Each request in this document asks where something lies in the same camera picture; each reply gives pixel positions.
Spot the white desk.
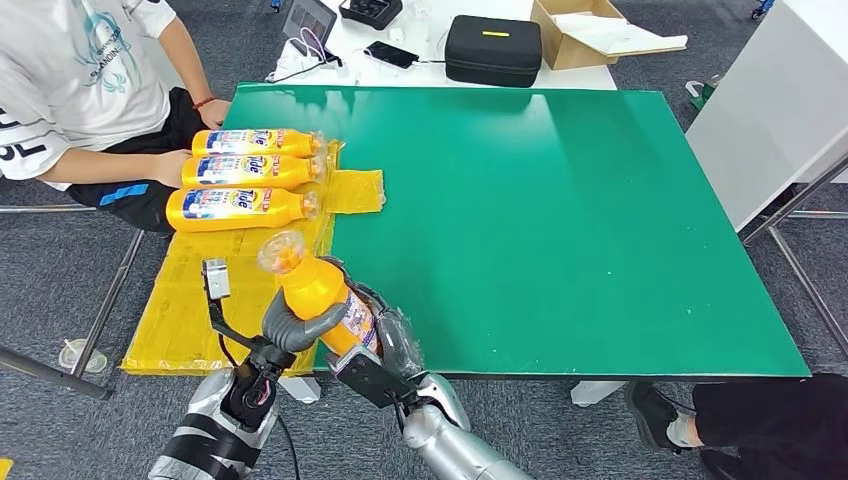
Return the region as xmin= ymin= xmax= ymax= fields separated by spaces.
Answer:
xmin=685 ymin=0 xmax=848 ymax=233

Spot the orange detergent bottle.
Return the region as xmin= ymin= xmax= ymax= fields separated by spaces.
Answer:
xmin=180 ymin=154 xmax=327 ymax=191
xmin=256 ymin=229 xmax=382 ymax=360
xmin=191 ymin=128 xmax=327 ymax=160
xmin=165 ymin=187 xmax=323 ymax=234

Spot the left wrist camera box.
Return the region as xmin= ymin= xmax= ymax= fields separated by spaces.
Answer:
xmin=201 ymin=258 xmax=261 ymax=354

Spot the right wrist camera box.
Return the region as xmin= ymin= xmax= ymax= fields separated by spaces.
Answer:
xmin=333 ymin=345 xmax=420 ymax=410

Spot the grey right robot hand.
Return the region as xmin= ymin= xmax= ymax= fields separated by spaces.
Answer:
xmin=323 ymin=256 xmax=426 ymax=381

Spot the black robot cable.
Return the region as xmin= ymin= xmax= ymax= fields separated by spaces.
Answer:
xmin=276 ymin=413 xmax=303 ymax=480

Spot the white sheet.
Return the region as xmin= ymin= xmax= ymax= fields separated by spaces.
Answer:
xmin=552 ymin=12 xmax=689 ymax=57

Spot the white table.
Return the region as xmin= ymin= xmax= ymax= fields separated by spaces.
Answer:
xmin=264 ymin=0 xmax=617 ymax=91

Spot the clear plastic cup lid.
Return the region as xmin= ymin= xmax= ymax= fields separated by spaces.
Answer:
xmin=57 ymin=339 xmax=109 ymax=375

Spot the yellow taped cardboard mat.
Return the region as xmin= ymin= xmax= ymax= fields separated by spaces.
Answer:
xmin=120 ymin=135 xmax=386 ymax=379

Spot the metal stool frame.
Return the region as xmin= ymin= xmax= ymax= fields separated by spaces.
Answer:
xmin=0 ymin=205 xmax=147 ymax=402

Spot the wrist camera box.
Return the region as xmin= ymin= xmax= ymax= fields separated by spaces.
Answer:
xmin=333 ymin=345 xmax=420 ymax=410
xmin=201 ymin=258 xmax=261 ymax=354

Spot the metal desk frame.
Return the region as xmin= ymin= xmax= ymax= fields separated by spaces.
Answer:
xmin=738 ymin=150 xmax=848 ymax=359

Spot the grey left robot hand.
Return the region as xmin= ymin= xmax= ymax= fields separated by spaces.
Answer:
xmin=260 ymin=287 xmax=350 ymax=354

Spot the purple cable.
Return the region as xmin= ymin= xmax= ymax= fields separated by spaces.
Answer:
xmin=296 ymin=26 xmax=327 ymax=63

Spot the black smartphone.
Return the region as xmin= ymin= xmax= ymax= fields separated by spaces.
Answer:
xmin=364 ymin=40 xmax=420 ymax=70

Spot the green table board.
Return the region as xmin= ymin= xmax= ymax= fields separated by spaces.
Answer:
xmin=222 ymin=82 xmax=812 ymax=379

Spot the black tray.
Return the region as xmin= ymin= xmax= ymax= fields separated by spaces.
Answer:
xmin=338 ymin=0 xmax=404 ymax=32

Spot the green floor object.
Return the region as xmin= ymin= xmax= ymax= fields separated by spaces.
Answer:
xmin=685 ymin=74 xmax=722 ymax=111

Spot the black zip case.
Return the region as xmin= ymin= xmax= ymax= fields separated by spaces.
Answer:
xmin=444 ymin=15 xmax=544 ymax=89

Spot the open cardboard box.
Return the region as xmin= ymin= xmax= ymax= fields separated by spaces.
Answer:
xmin=529 ymin=0 xmax=689 ymax=72

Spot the white table foot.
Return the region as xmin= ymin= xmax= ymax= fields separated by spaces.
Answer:
xmin=569 ymin=380 xmax=627 ymax=409
xmin=278 ymin=376 xmax=323 ymax=405

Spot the person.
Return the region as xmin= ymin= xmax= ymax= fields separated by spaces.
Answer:
xmin=0 ymin=0 xmax=233 ymax=234
xmin=624 ymin=372 xmax=848 ymax=480

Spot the dark tablet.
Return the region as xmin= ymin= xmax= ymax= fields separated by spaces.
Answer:
xmin=282 ymin=0 xmax=338 ymax=46

